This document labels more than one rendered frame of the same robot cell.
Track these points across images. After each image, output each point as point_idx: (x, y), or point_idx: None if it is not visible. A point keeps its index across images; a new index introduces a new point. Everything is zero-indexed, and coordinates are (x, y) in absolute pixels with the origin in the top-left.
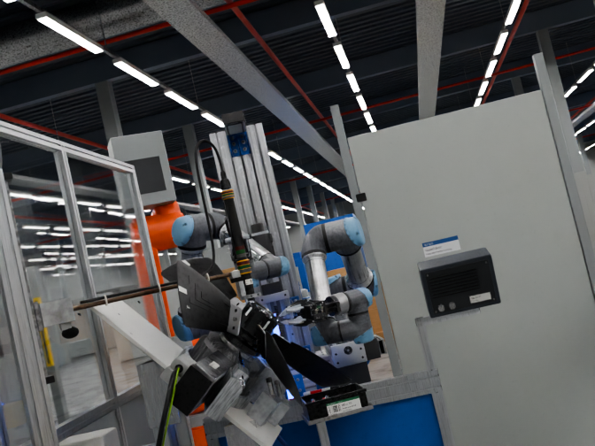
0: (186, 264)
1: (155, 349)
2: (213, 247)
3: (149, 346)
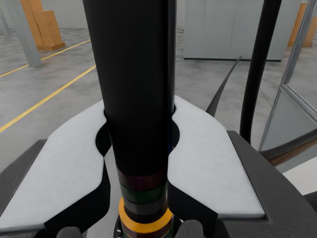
0: (233, 67)
1: (303, 187)
2: (244, 101)
3: (310, 178)
